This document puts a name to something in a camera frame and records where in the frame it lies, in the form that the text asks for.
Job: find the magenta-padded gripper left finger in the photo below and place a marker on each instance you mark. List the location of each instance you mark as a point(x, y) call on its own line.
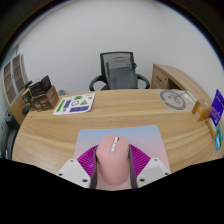
point(72, 172)

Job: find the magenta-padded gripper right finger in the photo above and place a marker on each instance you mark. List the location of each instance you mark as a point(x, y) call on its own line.
point(154, 170)

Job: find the pink computer mouse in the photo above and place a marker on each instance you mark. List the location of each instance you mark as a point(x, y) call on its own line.
point(112, 165)

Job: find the pink-blue gradient mouse pad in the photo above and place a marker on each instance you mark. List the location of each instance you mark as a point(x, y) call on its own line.
point(143, 136)

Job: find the white printed sticker sheet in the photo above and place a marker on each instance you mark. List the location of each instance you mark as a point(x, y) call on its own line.
point(75, 104)

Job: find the black leather sofa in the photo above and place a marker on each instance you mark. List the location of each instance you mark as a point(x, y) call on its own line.
point(10, 140)

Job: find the teal card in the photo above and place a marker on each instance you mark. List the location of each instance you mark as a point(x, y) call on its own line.
point(218, 138)

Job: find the small orange box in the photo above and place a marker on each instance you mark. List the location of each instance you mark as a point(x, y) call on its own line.
point(201, 111)

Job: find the wide brown cardboard box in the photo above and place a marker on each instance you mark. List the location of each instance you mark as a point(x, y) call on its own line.
point(48, 100)

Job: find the purple sign card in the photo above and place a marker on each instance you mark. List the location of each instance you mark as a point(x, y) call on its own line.
point(217, 108)

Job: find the black cardboard box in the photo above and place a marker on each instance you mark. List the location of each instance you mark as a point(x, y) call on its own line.
point(40, 86)

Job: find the wooden side desk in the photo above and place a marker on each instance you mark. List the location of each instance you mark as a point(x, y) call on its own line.
point(173, 75)

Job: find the grey backpack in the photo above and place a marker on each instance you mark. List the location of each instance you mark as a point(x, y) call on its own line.
point(121, 73)

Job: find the wooden shelf cabinet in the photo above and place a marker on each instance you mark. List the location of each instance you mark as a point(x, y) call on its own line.
point(13, 80)

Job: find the black mesh office chair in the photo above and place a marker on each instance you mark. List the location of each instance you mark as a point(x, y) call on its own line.
point(104, 63)

